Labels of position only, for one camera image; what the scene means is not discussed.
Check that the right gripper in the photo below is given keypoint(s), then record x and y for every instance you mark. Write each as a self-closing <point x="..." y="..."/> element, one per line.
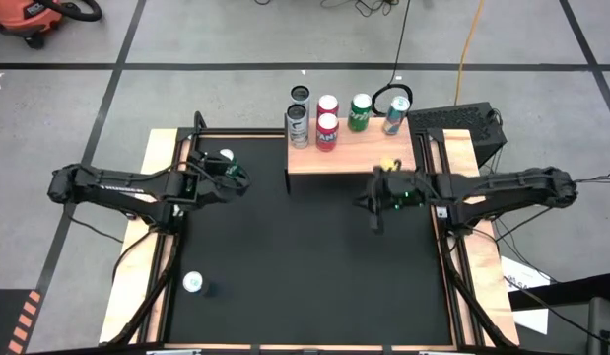
<point x="403" y="190"/>

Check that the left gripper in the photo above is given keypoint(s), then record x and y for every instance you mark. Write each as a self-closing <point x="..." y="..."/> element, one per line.
<point x="208" y="180"/>

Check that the green Sprite can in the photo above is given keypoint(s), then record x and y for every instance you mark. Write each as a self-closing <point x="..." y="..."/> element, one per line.
<point x="227" y="155"/>
<point x="359" y="118"/>

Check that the white Celsius Arctic Vibe can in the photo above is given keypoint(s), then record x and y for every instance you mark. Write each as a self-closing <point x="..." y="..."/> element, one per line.
<point x="300" y="92"/>
<point x="298" y="130"/>

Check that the red Fanta strawberry can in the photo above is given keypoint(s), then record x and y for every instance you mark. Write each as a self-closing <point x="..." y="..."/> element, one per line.
<point x="327" y="135"/>
<point x="328" y="104"/>

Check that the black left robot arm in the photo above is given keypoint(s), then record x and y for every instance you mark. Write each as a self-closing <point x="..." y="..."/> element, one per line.
<point x="112" y="185"/>

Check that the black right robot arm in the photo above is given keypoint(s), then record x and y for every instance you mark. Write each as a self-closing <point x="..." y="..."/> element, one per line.
<point x="506" y="186"/>

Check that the dark can with silver top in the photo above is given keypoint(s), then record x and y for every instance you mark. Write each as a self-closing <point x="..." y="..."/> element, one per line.
<point x="192" y="281"/>

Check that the black perforated computer case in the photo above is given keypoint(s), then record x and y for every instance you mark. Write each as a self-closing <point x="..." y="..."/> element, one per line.
<point x="457" y="120"/>

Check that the wooden table side board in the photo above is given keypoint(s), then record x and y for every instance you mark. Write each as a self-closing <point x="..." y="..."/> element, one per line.
<point x="132" y="276"/>
<point x="487" y="276"/>

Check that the white paper sheet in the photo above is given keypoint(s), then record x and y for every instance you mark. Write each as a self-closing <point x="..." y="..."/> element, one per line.
<point x="521" y="276"/>

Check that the grey box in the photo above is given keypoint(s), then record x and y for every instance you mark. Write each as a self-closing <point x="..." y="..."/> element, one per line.
<point x="605" y="325"/>

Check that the orange shop vacuum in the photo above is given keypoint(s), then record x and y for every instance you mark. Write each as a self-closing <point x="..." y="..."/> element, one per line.
<point x="23" y="15"/>

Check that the black orange striped mat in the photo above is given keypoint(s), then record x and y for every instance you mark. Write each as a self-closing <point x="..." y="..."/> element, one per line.
<point x="4" y="320"/>

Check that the black table frame rail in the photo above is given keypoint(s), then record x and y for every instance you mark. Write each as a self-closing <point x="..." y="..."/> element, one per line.
<point x="235" y="133"/>

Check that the wooden shelf with black frame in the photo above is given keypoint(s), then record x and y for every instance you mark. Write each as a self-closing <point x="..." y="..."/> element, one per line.
<point x="354" y="158"/>

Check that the black diagonal frame strut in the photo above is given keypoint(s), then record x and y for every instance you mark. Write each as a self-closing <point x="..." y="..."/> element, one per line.
<point x="473" y="305"/>
<point x="139" y="308"/>

